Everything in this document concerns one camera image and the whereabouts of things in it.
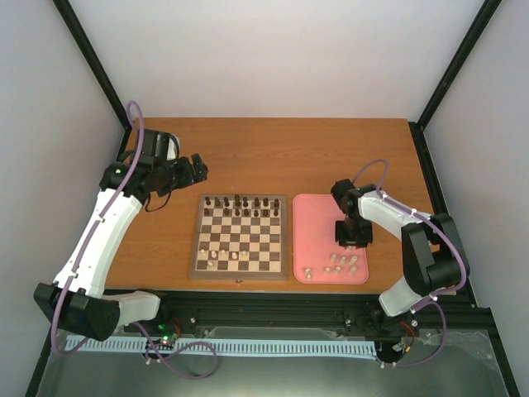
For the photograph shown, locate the black frame post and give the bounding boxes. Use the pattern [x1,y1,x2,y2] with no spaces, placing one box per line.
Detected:
[415,0,503,130]
[52,0,130,131]

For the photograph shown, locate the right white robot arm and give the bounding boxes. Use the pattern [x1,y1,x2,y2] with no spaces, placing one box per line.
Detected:
[331,179,469,317]

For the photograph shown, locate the wooden chess board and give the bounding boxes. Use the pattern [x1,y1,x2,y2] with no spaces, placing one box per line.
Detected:
[189,194,289,280]

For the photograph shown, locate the dark chess pieces row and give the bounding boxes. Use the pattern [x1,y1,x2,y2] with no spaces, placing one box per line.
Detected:
[200,194,286,218]

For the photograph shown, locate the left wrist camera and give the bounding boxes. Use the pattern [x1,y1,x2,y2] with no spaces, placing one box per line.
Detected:
[140,129,180,162]

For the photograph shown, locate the black frame post right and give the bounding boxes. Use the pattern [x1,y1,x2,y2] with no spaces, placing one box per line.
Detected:
[415,0,503,130]

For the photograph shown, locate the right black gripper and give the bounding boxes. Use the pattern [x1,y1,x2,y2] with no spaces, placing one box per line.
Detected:
[336,216,374,250]

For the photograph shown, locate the black frame post left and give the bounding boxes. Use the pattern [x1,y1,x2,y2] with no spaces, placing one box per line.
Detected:
[52,0,130,131]

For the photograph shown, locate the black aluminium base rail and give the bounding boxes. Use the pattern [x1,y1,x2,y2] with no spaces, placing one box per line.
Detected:
[142,291,498,340]

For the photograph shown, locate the light blue cable duct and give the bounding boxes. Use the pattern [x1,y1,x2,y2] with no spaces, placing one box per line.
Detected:
[79,336,376,360]

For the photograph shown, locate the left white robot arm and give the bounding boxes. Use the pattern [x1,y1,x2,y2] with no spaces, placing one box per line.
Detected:
[33,154,208,341]

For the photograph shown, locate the pink plastic tray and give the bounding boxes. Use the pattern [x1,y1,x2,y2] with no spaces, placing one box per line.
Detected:
[293,194,369,285]

